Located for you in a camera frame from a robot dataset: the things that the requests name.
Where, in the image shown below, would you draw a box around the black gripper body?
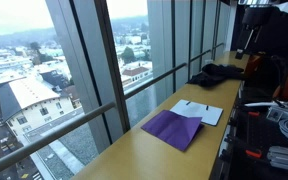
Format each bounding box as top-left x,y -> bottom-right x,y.
241,4 -> 273,30

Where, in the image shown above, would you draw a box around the purple paper folder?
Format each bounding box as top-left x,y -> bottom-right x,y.
140,109 -> 205,153

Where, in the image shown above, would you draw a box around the black cloth bundle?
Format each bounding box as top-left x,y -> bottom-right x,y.
186,63 -> 247,89

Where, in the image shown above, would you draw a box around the white thin bar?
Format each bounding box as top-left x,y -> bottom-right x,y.
243,101 -> 279,108

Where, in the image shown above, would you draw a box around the white paper sheet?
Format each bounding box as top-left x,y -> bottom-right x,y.
169,98 -> 224,127

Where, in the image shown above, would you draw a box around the grey power strip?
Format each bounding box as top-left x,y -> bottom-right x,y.
265,105 -> 288,123

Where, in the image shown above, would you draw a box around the grey aluminium bars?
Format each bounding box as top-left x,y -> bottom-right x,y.
266,145 -> 288,174

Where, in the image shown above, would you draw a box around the grey metal handrail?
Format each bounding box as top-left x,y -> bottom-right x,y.
0,42 -> 225,180

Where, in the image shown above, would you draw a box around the black clamp with orange handle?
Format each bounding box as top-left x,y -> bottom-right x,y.
223,134 -> 264,160
228,105 -> 262,128

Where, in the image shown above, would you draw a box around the grey window frame post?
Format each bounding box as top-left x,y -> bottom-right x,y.
45,0 -> 132,155

